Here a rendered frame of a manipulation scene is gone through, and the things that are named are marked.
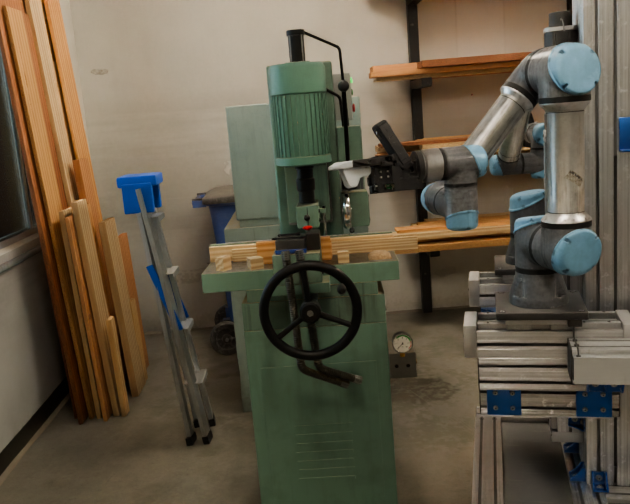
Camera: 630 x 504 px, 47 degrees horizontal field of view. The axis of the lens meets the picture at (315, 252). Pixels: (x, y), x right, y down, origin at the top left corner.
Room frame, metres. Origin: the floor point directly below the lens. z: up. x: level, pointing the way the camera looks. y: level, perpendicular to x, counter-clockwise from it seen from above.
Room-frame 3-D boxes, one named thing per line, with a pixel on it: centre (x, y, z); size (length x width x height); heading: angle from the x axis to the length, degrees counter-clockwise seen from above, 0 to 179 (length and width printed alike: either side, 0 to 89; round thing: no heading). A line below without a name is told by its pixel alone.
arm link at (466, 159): (1.66, -0.35, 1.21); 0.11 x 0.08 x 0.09; 101
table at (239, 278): (2.19, 0.05, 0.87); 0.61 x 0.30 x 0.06; 88
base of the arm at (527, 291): (1.85, -0.58, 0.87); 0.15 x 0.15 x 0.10
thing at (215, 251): (2.32, 0.04, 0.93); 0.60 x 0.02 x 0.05; 88
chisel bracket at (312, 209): (2.32, 0.01, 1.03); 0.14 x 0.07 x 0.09; 178
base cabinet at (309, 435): (2.42, 0.01, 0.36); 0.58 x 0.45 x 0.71; 178
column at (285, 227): (2.59, 0.00, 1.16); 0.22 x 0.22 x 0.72; 88
